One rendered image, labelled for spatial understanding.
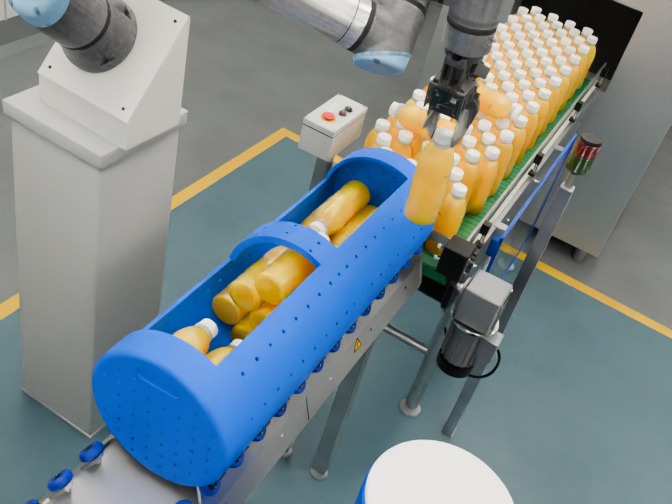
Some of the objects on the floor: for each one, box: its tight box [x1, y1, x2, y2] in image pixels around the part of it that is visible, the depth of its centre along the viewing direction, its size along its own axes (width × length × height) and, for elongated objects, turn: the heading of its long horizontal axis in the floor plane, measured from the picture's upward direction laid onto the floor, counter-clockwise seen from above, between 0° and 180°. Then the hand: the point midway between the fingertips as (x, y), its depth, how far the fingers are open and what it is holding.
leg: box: [310, 343, 374, 480], centre depth 245 cm, size 6×6×63 cm
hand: (444, 135), depth 158 cm, fingers closed on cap, 4 cm apart
